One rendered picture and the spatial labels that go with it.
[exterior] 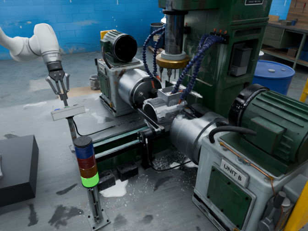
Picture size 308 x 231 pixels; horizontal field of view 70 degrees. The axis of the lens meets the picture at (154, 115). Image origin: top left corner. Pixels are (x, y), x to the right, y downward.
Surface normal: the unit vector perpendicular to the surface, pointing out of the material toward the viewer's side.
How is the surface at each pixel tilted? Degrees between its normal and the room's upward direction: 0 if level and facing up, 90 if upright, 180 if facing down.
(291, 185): 0
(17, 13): 90
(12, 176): 2
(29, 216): 0
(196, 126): 40
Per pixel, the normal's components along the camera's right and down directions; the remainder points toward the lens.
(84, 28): 0.37, 0.48
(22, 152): 0.04, -0.86
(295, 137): -0.78, -0.08
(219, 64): -0.85, 0.27
